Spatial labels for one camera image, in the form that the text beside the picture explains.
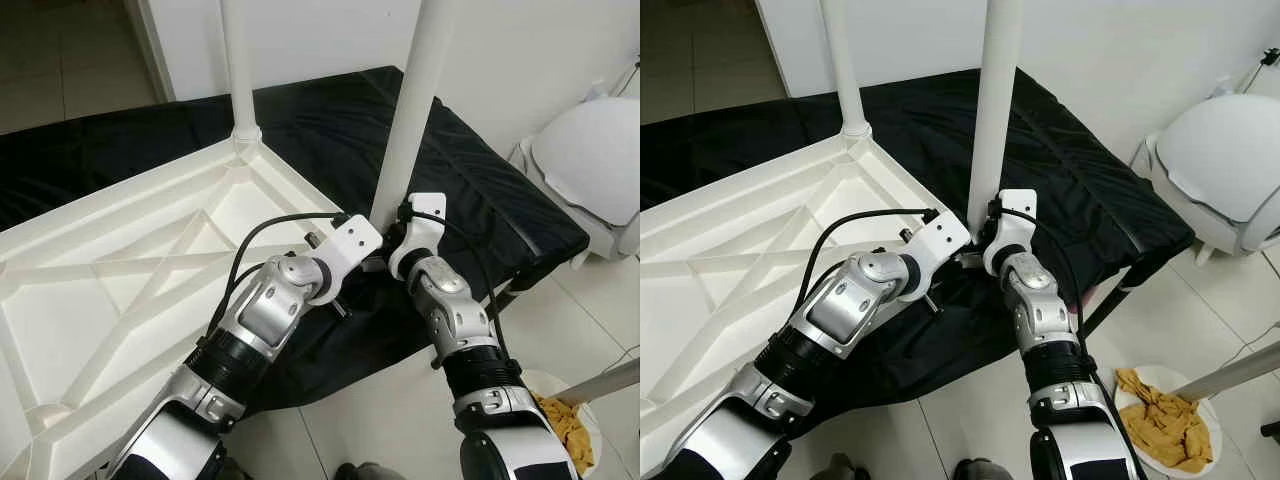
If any grey robot foot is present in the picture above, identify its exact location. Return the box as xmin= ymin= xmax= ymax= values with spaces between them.
xmin=335 ymin=460 xmax=406 ymax=480
xmin=815 ymin=452 xmax=871 ymax=480
xmin=955 ymin=458 xmax=1016 ymax=480

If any black metal table leg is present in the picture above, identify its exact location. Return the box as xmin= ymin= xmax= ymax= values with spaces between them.
xmin=1082 ymin=270 xmax=1136 ymax=341
xmin=430 ymin=283 xmax=523 ymax=371

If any grey right robot foot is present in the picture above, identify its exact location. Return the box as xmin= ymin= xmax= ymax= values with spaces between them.
xmin=955 ymin=458 xmax=1016 ymax=480
xmin=335 ymin=460 xmax=406 ymax=480

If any white plastic table top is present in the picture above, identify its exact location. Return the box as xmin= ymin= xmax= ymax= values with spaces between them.
xmin=640 ymin=133 xmax=976 ymax=480
xmin=0 ymin=133 xmax=386 ymax=480

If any thin white floor cable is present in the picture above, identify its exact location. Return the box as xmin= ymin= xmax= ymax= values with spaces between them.
xmin=600 ymin=345 xmax=641 ymax=376
xmin=1225 ymin=320 xmax=1280 ymax=371

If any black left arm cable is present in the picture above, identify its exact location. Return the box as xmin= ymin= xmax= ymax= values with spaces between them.
xmin=205 ymin=210 xmax=351 ymax=336
xmin=795 ymin=207 xmax=941 ymax=321

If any white door frame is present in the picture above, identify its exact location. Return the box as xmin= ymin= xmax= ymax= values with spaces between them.
xmin=135 ymin=0 xmax=176 ymax=103
xmin=755 ymin=0 xmax=796 ymax=99

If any black table cloth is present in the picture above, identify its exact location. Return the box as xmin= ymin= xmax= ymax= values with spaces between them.
xmin=0 ymin=65 xmax=591 ymax=411
xmin=640 ymin=68 xmax=1196 ymax=421

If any white round plate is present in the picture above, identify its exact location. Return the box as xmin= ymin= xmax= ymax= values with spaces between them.
xmin=1113 ymin=363 xmax=1223 ymax=479
xmin=525 ymin=370 xmax=604 ymax=479

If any grey left robot foot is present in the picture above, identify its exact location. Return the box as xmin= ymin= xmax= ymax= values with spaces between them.
xmin=815 ymin=452 xmax=871 ymax=480

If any yellow crumpled cloth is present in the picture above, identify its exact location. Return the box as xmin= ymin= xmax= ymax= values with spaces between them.
xmin=1115 ymin=367 xmax=1214 ymax=474
xmin=535 ymin=393 xmax=596 ymax=476

